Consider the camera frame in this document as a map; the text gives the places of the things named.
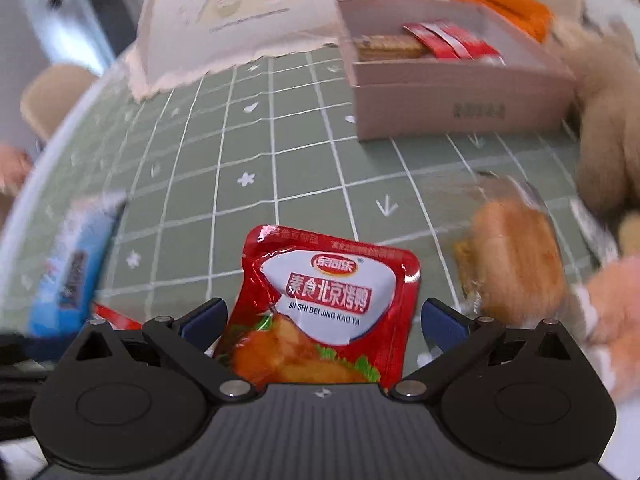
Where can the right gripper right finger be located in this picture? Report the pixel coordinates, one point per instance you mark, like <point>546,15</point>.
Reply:
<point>463,341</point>

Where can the blue snack packet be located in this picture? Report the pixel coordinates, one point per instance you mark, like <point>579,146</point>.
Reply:
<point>62,302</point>

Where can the white mesh food cover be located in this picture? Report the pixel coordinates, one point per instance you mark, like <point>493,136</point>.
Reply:
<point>179,41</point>

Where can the beige chair left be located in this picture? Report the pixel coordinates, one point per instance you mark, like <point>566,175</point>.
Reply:
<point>48,99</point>

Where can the red sachet with barcode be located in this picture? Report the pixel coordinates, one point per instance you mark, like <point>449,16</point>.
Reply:
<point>451,42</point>

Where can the pink cardboard box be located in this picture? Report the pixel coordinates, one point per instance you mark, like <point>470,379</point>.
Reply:
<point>526,90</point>

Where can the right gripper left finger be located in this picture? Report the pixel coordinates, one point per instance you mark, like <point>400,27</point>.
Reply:
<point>183,342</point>

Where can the large red roast duck packet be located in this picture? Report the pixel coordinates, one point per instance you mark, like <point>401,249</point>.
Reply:
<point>318,309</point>

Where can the green grid table mat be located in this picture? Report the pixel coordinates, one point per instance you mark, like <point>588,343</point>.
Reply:
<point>273,141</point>

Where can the orange package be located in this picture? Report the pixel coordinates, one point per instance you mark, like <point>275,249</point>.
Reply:
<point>529,16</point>

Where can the brown teddy bear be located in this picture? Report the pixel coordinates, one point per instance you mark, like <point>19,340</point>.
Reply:
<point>606,71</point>

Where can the long biscuit pack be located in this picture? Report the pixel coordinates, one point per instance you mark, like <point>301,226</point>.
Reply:
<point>389,47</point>

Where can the small red snack packet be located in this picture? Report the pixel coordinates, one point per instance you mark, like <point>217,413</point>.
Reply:
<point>117,320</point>

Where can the clear bread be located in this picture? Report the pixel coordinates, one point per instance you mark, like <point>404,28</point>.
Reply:
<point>509,261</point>

